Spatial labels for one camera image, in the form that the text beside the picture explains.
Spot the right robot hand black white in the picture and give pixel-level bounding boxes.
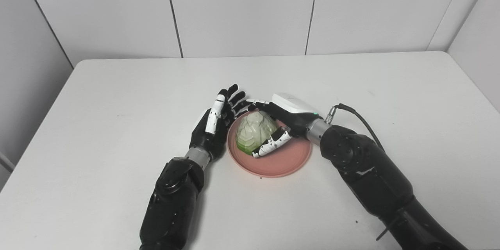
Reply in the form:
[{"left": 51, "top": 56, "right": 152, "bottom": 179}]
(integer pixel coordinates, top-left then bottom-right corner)
[{"left": 247, "top": 93, "right": 323, "bottom": 159}]

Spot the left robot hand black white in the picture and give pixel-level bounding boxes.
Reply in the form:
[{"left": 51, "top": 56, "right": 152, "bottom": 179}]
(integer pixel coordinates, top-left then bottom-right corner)
[{"left": 189, "top": 84, "right": 254, "bottom": 161}]

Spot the green white toy cabbage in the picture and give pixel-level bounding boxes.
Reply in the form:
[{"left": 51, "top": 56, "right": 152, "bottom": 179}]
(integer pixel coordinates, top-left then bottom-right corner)
[{"left": 235, "top": 111, "right": 280, "bottom": 155}]

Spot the pink round plate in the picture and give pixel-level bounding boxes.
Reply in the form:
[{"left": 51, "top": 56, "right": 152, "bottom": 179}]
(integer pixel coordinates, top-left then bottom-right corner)
[{"left": 227, "top": 115, "right": 313, "bottom": 179}]

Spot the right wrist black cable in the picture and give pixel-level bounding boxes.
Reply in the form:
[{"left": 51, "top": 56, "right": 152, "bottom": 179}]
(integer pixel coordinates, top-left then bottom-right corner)
[{"left": 325, "top": 103, "right": 385, "bottom": 153}]

